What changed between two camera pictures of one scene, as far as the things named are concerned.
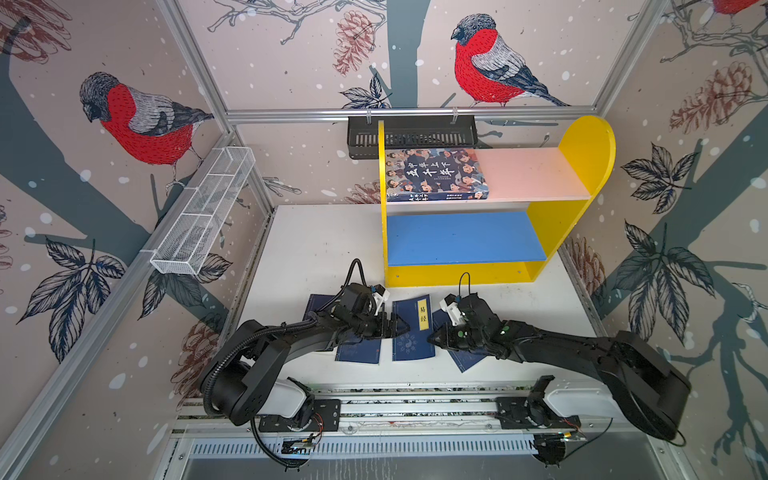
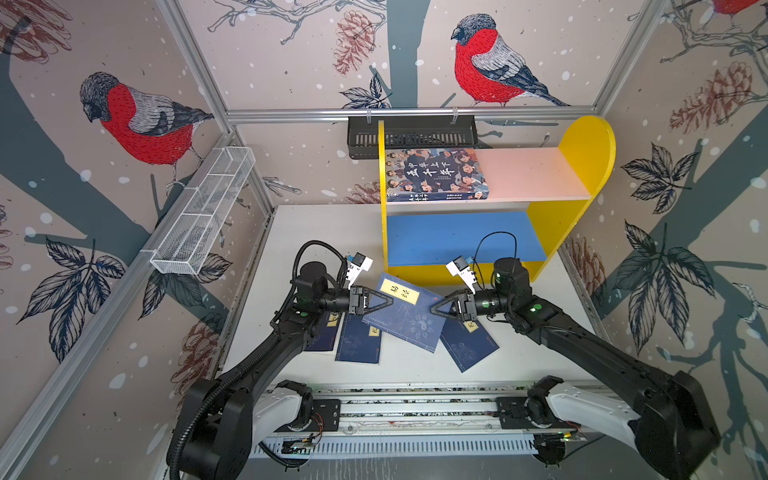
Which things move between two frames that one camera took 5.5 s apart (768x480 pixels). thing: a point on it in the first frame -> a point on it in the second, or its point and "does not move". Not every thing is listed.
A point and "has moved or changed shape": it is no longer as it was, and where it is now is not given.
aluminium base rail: x=410 y=419 does not move
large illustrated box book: x=435 y=174 does not move
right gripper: x=446 y=338 -> x=466 y=306
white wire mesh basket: x=209 y=198 does not move
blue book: x=413 y=344 has moved or changed shape
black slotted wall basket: x=410 y=132 does not move
